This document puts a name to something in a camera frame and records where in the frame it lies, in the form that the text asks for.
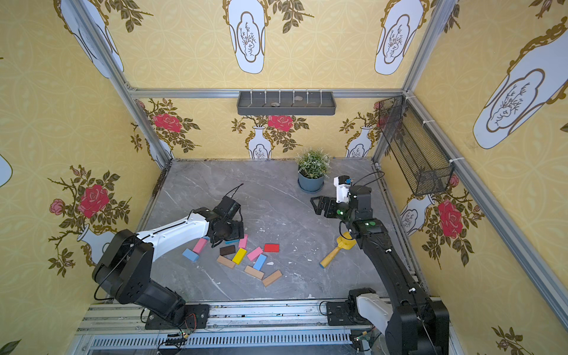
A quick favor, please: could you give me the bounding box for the dark brown block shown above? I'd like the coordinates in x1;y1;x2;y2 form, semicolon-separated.
219;245;237;257

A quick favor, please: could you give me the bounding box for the grey wall shelf tray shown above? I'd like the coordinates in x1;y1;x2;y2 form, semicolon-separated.
237;90;337;116

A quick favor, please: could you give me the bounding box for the pink block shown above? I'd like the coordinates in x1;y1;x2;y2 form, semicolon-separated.
239;235;248;249
192;238;209;254
247;247;263;261

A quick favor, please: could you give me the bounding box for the aluminium rail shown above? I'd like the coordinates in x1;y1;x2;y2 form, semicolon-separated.
67;297;386;354

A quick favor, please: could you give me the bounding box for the wooden block right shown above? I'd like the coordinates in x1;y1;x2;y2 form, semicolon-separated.
262;270;283;287

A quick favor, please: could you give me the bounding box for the yellow block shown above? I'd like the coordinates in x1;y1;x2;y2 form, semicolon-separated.
232;248;247;265

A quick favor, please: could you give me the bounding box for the black wire mesh basket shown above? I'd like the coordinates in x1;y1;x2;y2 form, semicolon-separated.
378;96;454;196

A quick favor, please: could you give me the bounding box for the wooden block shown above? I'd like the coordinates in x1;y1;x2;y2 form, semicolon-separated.
244;266;264;280
262;270;283;287
217;255;236;269

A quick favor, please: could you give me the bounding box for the potted green plant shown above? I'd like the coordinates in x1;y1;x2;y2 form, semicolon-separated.
297;149;330;193

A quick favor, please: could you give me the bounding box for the blue block centre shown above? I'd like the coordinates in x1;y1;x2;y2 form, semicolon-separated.
253;254;267;271

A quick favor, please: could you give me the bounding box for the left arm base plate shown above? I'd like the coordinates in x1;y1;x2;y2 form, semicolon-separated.
144;304;210;331

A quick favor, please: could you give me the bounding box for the wooden block middle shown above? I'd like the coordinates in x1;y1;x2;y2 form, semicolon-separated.
244;266;264;280

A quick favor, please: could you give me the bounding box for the wooden block left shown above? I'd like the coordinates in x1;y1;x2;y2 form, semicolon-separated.
217;255;236;269

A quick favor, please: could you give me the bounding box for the circuit board with wires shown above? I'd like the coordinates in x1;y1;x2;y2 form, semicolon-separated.
157;331;190;354

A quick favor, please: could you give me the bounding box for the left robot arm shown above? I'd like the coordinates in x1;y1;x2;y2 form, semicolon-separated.
93;195;244;328

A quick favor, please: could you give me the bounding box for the red block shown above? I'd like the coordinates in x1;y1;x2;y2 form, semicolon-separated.
263;243;280;253

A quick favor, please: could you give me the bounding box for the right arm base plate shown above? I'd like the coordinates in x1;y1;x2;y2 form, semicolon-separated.
325;300;356;326

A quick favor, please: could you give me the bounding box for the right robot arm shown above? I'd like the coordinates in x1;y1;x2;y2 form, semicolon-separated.
310;185;450;354

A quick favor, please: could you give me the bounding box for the light blue block left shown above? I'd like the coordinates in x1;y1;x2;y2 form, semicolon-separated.
182;249;199;263

